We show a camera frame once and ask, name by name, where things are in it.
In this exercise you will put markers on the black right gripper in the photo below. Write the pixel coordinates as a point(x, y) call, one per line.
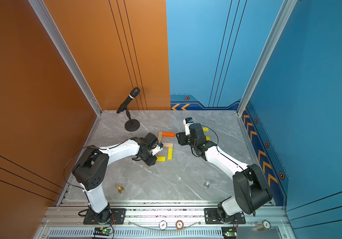
point(181, 139)

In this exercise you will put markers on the brass chess piece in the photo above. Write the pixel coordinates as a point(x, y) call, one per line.
point(120, 189)

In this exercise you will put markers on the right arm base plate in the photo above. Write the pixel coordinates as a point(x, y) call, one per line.
point(218, 216)

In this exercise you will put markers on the left green circuit board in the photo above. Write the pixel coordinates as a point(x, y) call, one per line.
point(103, 232)

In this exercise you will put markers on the aluminium corner post left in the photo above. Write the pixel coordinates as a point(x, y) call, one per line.
point(51, 28)

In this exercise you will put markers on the right green circuit board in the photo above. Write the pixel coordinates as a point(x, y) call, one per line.
point(229, 233)

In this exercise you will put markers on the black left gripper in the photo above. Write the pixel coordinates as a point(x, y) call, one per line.
point(152, 162)

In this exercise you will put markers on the beige wooden block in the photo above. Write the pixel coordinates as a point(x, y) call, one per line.
point(160, 135)
point(168, 145)

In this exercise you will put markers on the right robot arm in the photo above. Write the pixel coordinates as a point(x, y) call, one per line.
point(251, 189)

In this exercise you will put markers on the silver chess piece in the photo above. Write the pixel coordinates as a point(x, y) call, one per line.
point(206, 184)

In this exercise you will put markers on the copper tape roll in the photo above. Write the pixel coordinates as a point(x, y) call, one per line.
point(179, 225)

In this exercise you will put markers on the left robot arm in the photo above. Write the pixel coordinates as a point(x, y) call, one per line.
point(90, 169)

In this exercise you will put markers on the aluminium corner post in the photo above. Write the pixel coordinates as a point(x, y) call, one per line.
point(270, 44)
point(51, 28)

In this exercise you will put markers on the aluminium corner post right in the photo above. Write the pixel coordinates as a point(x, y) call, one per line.
point(270, 44)

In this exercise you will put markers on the long orange block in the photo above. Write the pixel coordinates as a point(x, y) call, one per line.
point(168, 134)

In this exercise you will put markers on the silver tape roll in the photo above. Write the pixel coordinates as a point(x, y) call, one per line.
point(263, 225)

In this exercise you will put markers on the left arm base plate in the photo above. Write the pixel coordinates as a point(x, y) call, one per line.
point(114, 216)

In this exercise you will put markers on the green circuit board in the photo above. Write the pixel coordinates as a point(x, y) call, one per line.
point(103, 232)
point(229, 233)

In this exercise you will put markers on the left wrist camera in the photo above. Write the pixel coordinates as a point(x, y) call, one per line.
point(154, 145)

